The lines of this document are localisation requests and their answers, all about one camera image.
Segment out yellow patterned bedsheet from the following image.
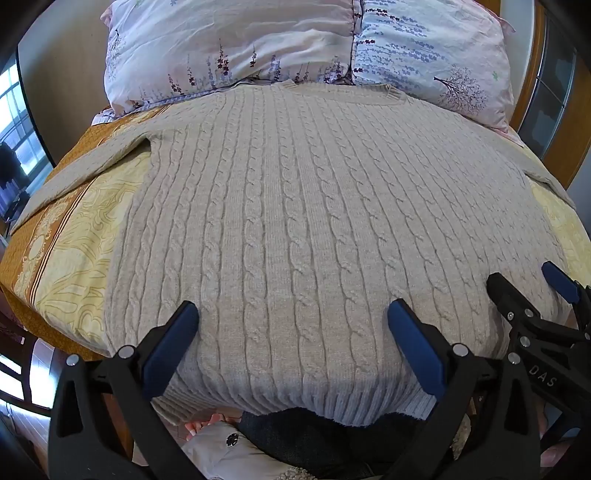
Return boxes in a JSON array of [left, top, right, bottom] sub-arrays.
[[0, 106, 591, 365]]

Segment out wooden headboard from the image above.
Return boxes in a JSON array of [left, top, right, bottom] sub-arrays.
[[508, 0, 591, 195]]

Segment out pink floral pillow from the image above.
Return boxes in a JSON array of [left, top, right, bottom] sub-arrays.
[[102, 0, 363, 114]]

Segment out dark knit cloth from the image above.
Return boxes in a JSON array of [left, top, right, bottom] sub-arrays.
[[238, 408, 430, 480]]

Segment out blue floral tree-print pillow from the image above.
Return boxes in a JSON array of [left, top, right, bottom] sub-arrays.
[[351, 0, 518, 134]]

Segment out window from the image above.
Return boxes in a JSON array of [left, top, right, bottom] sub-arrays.
[[0, 65, 51, 222]]

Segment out white padded jacket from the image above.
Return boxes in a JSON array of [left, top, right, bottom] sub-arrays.
[[180, 422, 296, 480]]

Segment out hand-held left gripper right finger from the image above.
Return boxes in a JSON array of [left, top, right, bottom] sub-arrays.
[[387, 299, 541, 480]]

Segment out beige cable-knit sweater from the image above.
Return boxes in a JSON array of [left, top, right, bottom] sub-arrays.
[[9, 79, 578, 428]]

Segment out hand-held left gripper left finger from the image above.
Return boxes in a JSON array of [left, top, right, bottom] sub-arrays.
[[48, 301, 218, 480]]

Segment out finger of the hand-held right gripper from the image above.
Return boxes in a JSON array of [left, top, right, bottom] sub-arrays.
[[487, 272, 578, 344], [541, 261, 591, 329]]

